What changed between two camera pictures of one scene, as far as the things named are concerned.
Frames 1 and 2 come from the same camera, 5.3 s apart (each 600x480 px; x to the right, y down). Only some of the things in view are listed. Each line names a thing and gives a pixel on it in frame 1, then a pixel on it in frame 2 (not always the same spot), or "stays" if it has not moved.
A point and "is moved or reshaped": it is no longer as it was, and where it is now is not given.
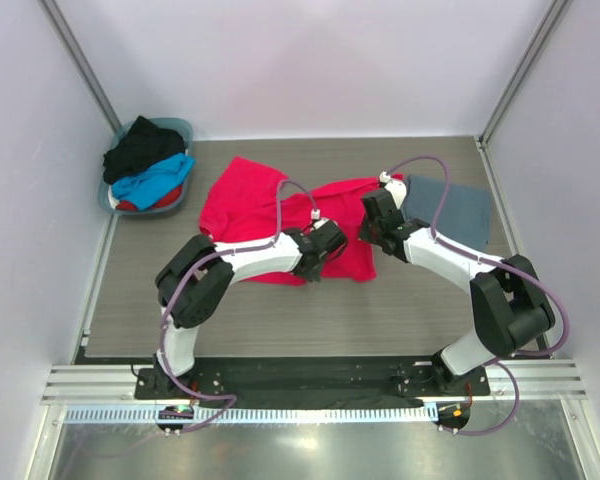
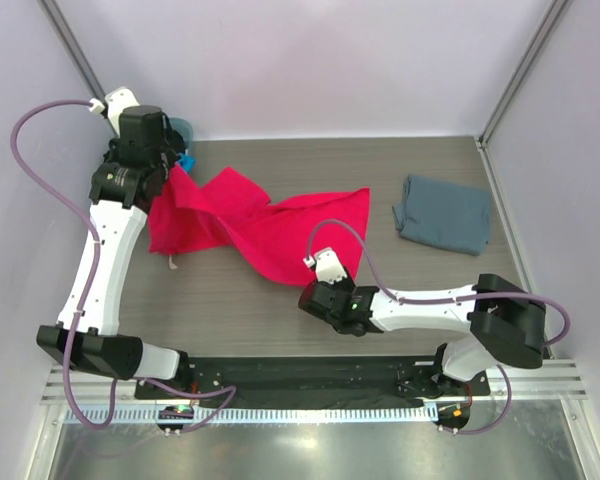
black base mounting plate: x=313 y=382 stays
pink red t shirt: x=245 y=203 is moved or reshaped
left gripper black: x=314 y=274 -> x=171 y=157
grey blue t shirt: x=465 y=216 stays
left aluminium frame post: x=81 y=63 stays
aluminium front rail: x=115 y=383 stays
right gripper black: x=364 y=233 -> x=343 y=282
